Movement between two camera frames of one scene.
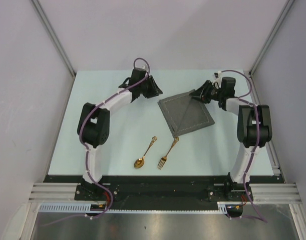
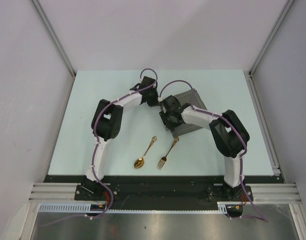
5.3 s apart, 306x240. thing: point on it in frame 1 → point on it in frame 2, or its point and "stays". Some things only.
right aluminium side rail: (271, 148) stays
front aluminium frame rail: (260, 193) stays
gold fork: (163, 161) stays
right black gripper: (202, 92) → (164, 114)
